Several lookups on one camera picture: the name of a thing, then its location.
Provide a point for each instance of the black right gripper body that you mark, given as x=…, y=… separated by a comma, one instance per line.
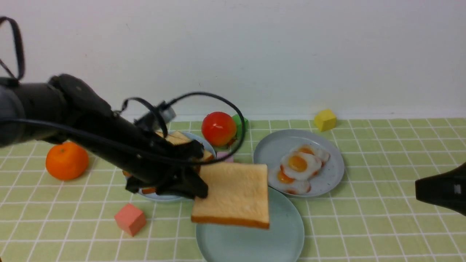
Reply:
x=446, y=190

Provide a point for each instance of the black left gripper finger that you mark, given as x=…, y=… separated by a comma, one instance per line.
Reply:
x=188, y=149
x=184, y=182

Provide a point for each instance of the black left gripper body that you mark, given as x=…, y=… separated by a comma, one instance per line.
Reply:
x=141, y=153

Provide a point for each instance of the toast slice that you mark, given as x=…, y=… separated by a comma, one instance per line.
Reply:
x=237, y=196
x=148, y=190
x=209, y=151

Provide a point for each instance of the fried egg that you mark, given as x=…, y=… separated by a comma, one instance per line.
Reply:
x=300, y=166
x=279, y=181
x=318, y=152

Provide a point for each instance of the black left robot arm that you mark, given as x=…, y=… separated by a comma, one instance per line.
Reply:
x=66, y=108

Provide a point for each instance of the blue plate with bread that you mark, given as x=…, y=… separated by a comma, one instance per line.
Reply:
x=162, y=198

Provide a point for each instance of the pink cube block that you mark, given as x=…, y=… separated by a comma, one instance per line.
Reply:
x=225, y=155

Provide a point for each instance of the red tomato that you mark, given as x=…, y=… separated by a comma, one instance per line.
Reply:
x=218, y=128

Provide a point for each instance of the green cube block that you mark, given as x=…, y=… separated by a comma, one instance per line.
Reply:
x=241, y=126

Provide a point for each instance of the salmon red cube block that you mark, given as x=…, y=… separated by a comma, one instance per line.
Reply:
x=130, y=219

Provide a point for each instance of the blue plate with eggs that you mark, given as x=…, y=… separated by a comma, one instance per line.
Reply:
x=273, y=147

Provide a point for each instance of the orange mandarin fruit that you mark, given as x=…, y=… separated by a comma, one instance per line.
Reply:
x=67, y=161

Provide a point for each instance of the green checkered tablecloth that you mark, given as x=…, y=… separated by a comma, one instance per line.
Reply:
x=372, y=216

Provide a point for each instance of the light teal front plate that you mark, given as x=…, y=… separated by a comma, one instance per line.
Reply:
x=282, y=242

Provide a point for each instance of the yellow cube block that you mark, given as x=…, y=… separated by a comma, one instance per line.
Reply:
x=325, y=120

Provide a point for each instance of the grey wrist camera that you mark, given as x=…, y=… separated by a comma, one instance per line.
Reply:
x=149, y=121

